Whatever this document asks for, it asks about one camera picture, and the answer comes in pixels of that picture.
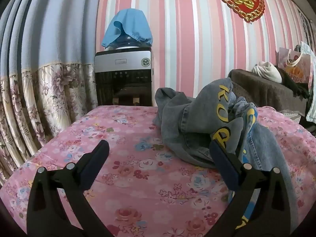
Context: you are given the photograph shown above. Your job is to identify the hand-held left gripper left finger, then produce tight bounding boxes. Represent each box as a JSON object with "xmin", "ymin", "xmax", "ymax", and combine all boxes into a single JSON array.
[{"xmin": 27, "ymin": 140, "xmax": 114, "ymax": 237}]

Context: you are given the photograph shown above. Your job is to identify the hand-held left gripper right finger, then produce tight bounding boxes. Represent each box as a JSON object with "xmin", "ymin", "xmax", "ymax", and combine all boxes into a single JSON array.
[{"xmin": 205, "ymin": 139, "xmax": 291, "ymax": 237}]

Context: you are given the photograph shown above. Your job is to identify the blue denim jacket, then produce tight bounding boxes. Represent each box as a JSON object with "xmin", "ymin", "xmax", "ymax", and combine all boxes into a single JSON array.
[{"xmin": 152, "ymin": 77, "xmax": 299, "ymax": 237}]

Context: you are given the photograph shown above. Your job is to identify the pink floral bed sheet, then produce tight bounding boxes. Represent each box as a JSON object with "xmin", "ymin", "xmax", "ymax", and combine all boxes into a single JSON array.
[{"xmin": 0, "ymin": 105, "xmax": 316, "ymax": 237}]

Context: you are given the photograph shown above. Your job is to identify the grey patterned cover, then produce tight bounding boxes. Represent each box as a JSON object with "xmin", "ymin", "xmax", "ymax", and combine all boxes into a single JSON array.
[{"xmin": 281, "ymin": 110, "xmax": 303, "ymax": 124}]

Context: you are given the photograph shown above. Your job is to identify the brown blanket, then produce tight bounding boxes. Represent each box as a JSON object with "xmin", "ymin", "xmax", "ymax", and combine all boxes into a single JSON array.
[{"xmin": 228, "ymin": 69, "xmax": 309, "ymax": 116}]

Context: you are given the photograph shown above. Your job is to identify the black silver water dispenser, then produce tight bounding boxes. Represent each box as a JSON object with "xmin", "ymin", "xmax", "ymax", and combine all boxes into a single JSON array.
[{"xmin": 94, "ymin": 47, "xmax": 154, "ymax": 107}]

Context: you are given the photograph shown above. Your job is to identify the white cloth bundle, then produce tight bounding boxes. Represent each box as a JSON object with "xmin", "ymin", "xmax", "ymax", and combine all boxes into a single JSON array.
[{"xmin": 252, "ymin": 61, "xmax": 282, "ymax": 84}]

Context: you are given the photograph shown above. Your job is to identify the white fabric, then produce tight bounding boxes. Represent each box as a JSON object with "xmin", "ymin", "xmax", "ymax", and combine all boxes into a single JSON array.
[{"xmin": 294, "ymin": 41, "xmax": 316, "ymax": 126}]

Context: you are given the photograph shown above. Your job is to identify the black cloth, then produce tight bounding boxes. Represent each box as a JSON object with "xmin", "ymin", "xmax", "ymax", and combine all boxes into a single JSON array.
[{"xmin": 279, "ymin": 67, "xmax": 311, "ymax": 99}]

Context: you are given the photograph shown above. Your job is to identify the pink gift bag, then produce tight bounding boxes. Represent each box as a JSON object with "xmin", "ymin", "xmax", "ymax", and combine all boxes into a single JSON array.
[{"xmin": 276, "ymin": 47, "xmax": 313, "ymax": 89}]

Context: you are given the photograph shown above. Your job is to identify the water bottle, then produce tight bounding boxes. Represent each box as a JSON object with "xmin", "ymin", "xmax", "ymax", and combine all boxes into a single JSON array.
[{"xmin": 110, "ymin": 36, "xmax": 144, "ymax": 49}]

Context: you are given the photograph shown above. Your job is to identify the blue floral curtain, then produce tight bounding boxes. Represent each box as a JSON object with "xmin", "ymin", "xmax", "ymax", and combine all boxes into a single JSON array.
[{"xmin": 0, "ymin": 0, "xmax": 99, "ymax": 185}]

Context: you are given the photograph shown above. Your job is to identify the blue cloth cover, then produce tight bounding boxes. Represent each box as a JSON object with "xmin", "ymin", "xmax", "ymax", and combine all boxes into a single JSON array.
[{"xmin": 102, "ymin": 8, "xmax": 153, "ymax": 49}]

